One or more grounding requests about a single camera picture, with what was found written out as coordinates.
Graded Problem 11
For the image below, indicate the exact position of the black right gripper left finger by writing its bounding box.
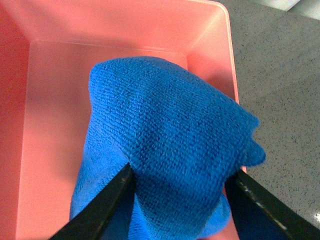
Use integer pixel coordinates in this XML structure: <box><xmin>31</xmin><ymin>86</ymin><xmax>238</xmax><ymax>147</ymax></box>
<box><xmin>51</xmin><ymin>164</ymin><xmax>136</xmax><ymax>240</ymax></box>

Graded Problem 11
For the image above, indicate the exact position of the pink plastic bin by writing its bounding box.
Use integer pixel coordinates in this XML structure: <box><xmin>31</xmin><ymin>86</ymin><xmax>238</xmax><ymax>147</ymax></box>
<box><xmin>0</xmin><ymin>0</ymin><xmax>239</xmax><ymax>240</ymax></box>

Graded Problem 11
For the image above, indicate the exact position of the blue microfiber cloth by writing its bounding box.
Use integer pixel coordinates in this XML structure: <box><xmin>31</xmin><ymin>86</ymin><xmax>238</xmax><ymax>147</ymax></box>
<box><xmin>69</xmin><ymin>56</ymin><xmax>266</xmax><ymax>240</ymax></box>

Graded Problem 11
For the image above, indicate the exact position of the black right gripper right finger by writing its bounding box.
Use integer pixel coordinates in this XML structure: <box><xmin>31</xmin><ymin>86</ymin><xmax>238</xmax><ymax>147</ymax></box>
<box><xmin>225</xmin><ymin>170</ymin><xmax>320</xmax><ymax>240</ymax></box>

